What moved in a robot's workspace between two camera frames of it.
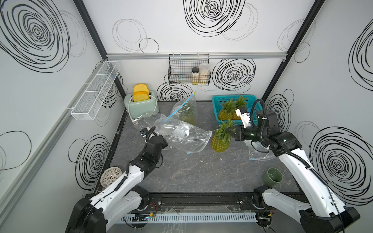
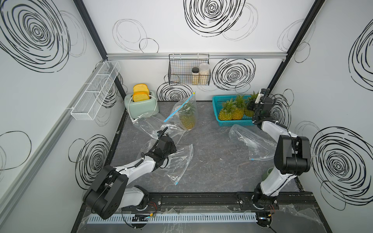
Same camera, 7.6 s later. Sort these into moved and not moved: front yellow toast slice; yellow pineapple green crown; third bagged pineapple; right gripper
Moved: right gripper
Not moved: third bagged pineapple; yellow pineapple green crown; front yellow toast slice
